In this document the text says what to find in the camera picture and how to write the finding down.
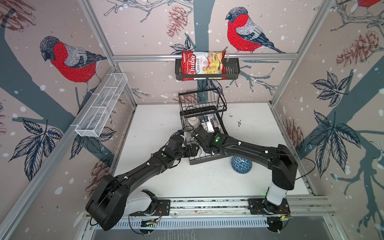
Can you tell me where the white red dotted bowl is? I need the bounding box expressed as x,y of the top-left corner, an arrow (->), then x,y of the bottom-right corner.
187,117 -> 201,129

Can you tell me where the blue geometric patterned bowl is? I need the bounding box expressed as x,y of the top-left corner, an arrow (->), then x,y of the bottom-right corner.
231,156 -> 253,174

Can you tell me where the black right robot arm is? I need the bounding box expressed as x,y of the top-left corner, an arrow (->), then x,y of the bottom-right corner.
191,127 -> 298,215

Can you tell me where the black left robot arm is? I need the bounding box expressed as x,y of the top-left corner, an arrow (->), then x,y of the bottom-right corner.
86,135 -> 200,231

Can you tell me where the red cassava chips bag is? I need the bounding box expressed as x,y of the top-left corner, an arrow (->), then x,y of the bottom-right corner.
181,51 -> 226,75

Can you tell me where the black wire dish rack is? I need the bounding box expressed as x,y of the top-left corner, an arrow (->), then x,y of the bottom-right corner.
177,87 -> 227,165

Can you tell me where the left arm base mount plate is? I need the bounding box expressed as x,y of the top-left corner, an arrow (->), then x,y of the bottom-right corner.
130,199 -> 171,217

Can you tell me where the black wall shelf basket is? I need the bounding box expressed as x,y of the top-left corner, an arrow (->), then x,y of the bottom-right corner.
175,58 -> 240,81

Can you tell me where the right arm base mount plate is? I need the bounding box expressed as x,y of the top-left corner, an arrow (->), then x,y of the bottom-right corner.
248,198 -> 291,216

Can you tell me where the white wire mesh basket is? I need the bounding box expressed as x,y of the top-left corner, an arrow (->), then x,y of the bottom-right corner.
75,73 -> 128,138

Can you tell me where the aluminium front rail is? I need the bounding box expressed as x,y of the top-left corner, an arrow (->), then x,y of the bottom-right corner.
86,196 -> 334,218

